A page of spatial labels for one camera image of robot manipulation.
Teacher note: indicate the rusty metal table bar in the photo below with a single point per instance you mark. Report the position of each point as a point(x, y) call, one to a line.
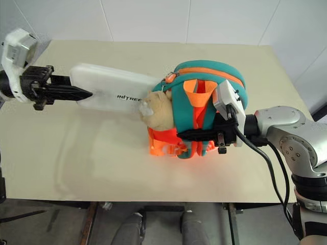
point(88, 222)

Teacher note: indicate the black tripod leg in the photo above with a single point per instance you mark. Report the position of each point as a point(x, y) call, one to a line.
point(20, 216)

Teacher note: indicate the white plastic box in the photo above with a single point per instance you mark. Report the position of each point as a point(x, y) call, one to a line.
point(107, 84)

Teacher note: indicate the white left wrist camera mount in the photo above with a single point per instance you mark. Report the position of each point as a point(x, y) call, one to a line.
point(14, 48)

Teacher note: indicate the black upright post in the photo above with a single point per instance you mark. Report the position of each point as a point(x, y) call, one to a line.
point(2, 183)

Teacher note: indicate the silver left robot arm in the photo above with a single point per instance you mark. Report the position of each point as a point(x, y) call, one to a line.
point(4, 85)

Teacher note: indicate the black metal table bar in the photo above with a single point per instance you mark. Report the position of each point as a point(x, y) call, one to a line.
point(233, 224)

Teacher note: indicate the beige plush toy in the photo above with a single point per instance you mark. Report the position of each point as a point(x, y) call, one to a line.
point(159, 112)

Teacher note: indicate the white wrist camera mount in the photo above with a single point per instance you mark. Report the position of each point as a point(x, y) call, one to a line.
point(230, 97)
point(14, 48)

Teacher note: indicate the dark grey rounded shape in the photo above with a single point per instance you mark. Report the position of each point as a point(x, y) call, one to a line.
point(129, 229)
point(192, 227)

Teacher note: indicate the dark floor object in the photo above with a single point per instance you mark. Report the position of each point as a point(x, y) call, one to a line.
point(319, 112)

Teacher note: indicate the orange and teal backpack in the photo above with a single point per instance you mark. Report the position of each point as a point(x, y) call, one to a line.
point(184, 102)

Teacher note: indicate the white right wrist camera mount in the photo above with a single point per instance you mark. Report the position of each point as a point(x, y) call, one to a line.
point(230, 97)

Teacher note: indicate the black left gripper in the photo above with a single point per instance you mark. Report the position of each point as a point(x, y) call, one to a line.
point(30, 84)

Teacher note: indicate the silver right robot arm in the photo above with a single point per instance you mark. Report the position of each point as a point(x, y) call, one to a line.
point(293, 132)

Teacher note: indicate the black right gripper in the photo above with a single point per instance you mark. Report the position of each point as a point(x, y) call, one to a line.
point(228, 135)

